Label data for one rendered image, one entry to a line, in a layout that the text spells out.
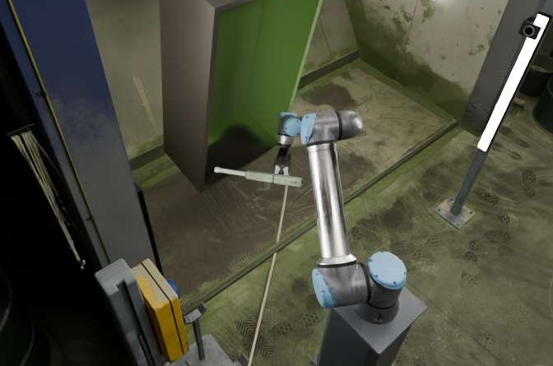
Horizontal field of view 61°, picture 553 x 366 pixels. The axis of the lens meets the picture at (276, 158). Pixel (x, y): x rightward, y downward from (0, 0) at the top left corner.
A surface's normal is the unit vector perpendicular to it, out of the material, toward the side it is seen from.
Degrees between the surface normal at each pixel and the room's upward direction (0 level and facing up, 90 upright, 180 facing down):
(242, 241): 0
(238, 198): 0
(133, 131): 57
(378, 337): 0
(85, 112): 90
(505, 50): 90
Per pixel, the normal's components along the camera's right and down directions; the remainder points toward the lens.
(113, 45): 0.56, 0.07
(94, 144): 0.65, 0.55
